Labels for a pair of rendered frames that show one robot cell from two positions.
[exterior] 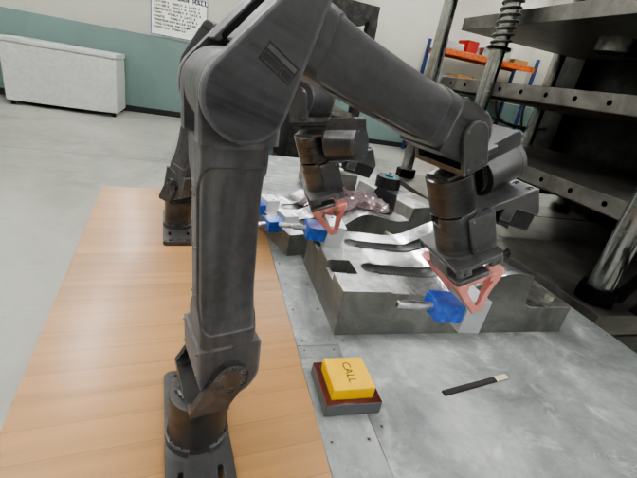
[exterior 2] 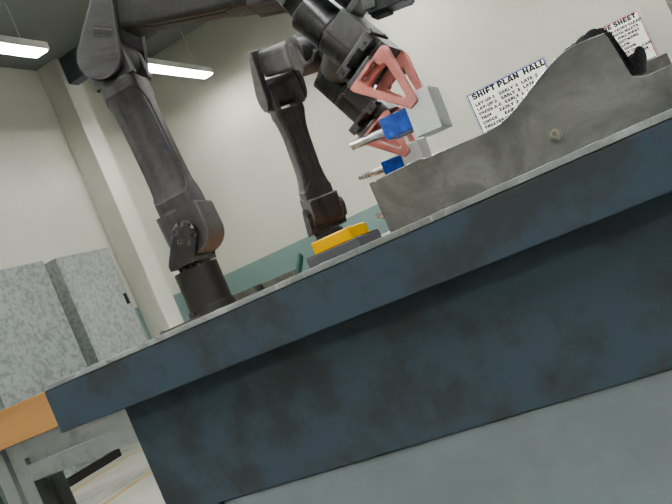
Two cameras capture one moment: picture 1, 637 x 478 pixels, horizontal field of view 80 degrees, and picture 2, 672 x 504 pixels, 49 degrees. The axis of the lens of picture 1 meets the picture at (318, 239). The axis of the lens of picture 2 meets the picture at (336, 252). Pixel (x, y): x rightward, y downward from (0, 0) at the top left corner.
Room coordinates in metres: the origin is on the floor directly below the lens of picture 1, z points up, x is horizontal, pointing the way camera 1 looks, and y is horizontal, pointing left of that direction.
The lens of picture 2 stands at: (-0.32, -0.75, 0.79)
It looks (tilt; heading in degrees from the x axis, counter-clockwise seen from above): 1 degrees up; 43
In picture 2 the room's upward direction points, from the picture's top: 24 degrees counter-clockwise
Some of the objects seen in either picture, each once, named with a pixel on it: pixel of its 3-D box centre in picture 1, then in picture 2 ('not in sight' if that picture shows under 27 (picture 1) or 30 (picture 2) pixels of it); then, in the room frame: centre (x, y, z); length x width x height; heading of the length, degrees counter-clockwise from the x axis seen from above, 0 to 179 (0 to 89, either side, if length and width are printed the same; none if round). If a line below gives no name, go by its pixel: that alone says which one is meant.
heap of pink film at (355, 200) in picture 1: (349, 197); not in sight; (1.05, -0.06, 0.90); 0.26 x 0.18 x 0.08; 125
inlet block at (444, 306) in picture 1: (437, 305); (394, 126); (0.48, -0.19, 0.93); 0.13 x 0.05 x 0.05; 108
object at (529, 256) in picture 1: (536, 229); not in sight; (1.58, -0.91, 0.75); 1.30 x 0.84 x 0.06; 18
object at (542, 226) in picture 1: (540, 207); not in sight; (1.51, -0.85, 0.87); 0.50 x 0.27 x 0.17; 108
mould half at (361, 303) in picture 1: (433, 268); (547, 122); (0.74, -0.25, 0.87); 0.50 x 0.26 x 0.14; 108
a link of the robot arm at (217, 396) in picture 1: (209, 363); (193, 244); (0.32, 0.09, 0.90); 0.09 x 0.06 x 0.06; 33
